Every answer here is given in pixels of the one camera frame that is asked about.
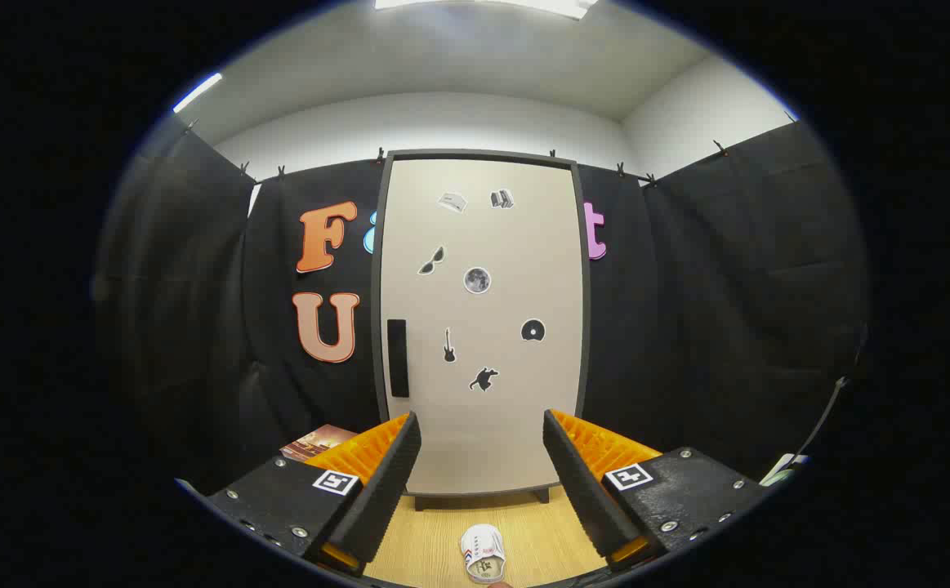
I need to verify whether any black backdrop cloth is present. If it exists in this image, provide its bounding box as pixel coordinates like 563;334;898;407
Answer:
95;122;867;491

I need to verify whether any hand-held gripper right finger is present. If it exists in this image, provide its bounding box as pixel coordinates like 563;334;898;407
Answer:
543;410;769;571

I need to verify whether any white canvas shoe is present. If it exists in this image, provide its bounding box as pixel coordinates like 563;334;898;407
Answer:
460;523;507;585

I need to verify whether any black door handle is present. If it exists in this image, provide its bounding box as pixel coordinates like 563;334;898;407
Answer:
387;319;408;399

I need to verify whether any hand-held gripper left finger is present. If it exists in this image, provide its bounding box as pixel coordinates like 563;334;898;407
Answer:
209;411;423;577

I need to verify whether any dark grey shoe cabinet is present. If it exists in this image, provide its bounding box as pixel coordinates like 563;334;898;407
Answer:
371;149;591;511

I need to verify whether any large ceiling light panel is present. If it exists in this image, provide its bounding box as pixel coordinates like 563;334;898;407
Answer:
374;0;598;19

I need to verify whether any thin black cable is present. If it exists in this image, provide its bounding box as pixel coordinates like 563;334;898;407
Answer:
797;376;851;458

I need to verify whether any narrow ceiling light strip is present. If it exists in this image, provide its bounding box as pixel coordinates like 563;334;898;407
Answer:
172;72;223;114

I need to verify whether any row of black cloth clips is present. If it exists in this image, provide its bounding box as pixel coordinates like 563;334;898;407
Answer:
183;118;729;187

